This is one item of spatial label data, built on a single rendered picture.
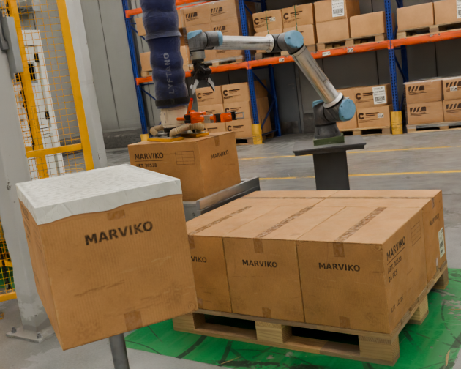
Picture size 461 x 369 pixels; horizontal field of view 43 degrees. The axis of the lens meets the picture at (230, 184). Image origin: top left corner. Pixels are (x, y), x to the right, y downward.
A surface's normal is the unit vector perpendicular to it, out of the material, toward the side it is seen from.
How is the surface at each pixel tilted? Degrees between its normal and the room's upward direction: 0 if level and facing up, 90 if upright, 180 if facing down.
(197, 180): 90
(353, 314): 90
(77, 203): 90
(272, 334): 90
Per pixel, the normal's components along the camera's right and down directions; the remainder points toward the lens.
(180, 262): 0.42, 0.11
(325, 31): -0.49, 0.21
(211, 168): 0.81, 0.00
